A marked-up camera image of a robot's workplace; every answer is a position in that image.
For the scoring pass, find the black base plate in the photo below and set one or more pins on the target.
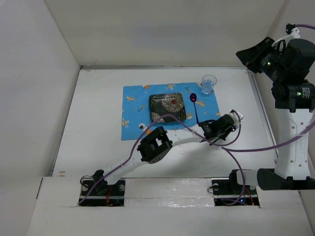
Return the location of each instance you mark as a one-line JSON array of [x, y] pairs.
[[102, 196], [225, 192]]

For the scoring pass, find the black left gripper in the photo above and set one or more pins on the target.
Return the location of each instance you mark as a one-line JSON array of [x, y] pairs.
[[228, 130]]

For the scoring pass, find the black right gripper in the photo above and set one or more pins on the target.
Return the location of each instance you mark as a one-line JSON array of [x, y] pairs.
[[251, 56]]

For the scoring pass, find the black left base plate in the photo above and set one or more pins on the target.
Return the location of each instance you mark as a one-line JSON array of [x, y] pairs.
[[102, 196]]

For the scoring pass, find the blue cartoon print cloth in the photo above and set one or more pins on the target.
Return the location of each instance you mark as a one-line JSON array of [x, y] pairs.
[[136, 109]]

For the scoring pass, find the purple metallic spoon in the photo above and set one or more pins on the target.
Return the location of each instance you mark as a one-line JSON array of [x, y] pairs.
[[193, 99]]

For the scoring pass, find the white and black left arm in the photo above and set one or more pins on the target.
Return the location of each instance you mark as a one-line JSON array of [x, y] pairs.
[[152, 148]]

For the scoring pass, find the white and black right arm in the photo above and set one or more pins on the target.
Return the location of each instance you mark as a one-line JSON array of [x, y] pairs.
[[295, 104]]

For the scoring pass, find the clear plastic cup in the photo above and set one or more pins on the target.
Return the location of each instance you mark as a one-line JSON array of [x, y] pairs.
[[208, 83]]

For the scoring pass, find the black floral square plate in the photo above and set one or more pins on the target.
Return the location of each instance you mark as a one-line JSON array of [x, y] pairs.
[[167, 104]]

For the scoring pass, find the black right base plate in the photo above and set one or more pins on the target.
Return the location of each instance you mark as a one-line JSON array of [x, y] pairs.
[[225, 192]]

